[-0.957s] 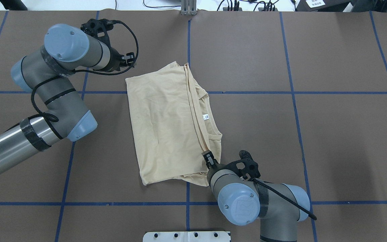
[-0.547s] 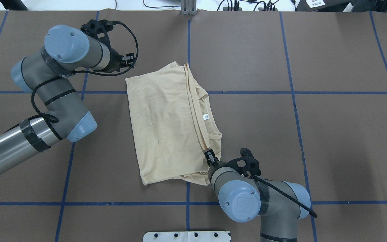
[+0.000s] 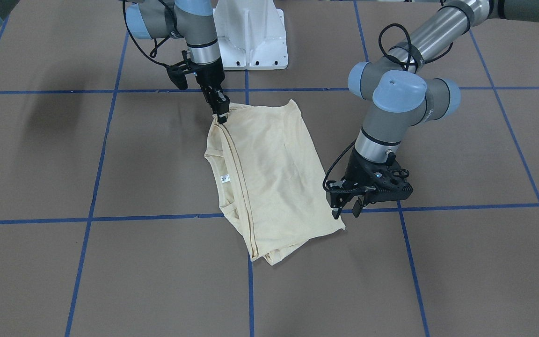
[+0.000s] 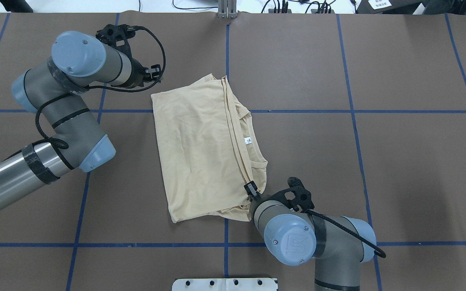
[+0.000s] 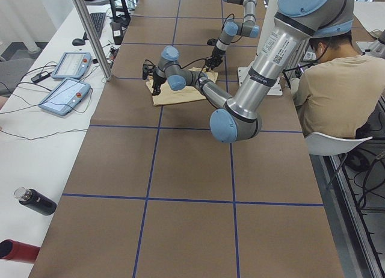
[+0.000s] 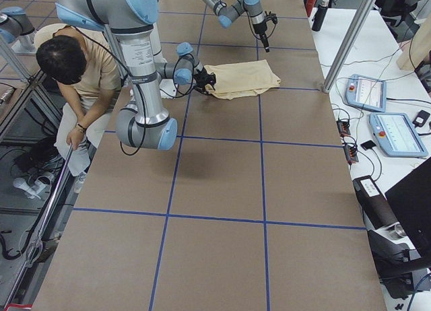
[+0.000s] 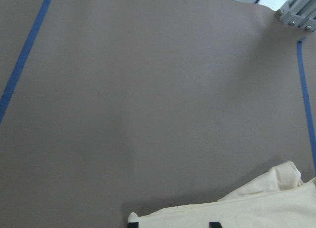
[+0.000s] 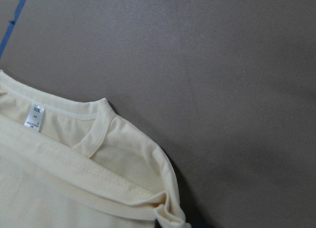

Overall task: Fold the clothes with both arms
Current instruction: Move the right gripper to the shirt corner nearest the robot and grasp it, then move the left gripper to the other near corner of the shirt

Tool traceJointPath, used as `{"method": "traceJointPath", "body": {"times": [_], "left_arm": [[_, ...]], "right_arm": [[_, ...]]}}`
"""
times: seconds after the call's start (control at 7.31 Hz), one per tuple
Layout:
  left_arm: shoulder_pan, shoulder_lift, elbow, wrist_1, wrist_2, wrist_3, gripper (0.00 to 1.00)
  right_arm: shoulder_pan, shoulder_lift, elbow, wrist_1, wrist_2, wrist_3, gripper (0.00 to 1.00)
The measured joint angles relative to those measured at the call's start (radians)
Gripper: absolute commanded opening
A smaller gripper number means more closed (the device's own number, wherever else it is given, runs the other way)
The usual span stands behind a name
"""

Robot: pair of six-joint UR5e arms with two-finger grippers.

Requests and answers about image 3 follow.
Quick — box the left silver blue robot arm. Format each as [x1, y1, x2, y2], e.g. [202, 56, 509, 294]
[323, 0, 539, 219]

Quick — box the cream long-sleeve printed shirt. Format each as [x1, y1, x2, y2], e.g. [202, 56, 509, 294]
[204, 100, 346, 266]

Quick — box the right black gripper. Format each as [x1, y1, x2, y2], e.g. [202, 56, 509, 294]
[167, 51, 230, 124]

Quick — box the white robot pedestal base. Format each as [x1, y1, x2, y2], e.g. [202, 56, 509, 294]
[214, 0, 289, 71]

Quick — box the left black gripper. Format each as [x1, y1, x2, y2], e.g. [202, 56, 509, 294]
[326, 149, 414, 220]

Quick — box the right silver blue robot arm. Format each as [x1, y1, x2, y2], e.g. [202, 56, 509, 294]
[122, 0, 230, 124]

